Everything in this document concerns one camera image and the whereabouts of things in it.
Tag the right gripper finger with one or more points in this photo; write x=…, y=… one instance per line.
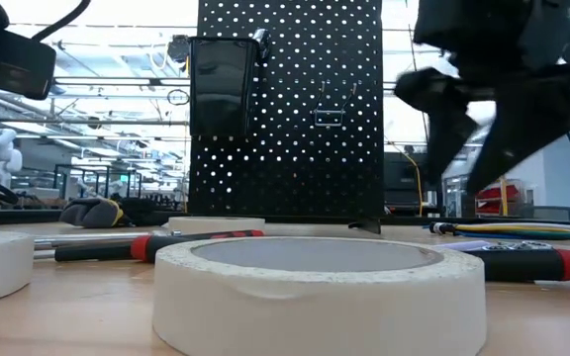
x=527, y=128
x=443, y=114

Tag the red black screwdriver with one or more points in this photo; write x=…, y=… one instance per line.
x=522, y=267
x=92, y=253
x=92, y=239

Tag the black monitor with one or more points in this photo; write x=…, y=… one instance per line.
x=404, y=178

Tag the red storage bins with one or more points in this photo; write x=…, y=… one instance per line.
x=498, y=200

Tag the glass door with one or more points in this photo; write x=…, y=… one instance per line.
x=455, y=198

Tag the grey chair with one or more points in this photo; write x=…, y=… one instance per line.
x=552, y=213

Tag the metal double prong hook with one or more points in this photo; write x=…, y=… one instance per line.
x=330, y=111

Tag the black perforated pegboard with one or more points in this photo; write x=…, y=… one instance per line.
x=290, y=173

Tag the black grey work glove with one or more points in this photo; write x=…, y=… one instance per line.
x=89, y=212

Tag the black plastic bin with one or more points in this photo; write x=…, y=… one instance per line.
x=220, y=89

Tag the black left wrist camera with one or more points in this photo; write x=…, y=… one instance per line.
x=18, y=62

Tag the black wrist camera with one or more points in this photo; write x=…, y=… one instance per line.
x=18, y=62
x=552, y=34

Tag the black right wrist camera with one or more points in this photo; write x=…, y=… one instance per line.
x=552, y=34

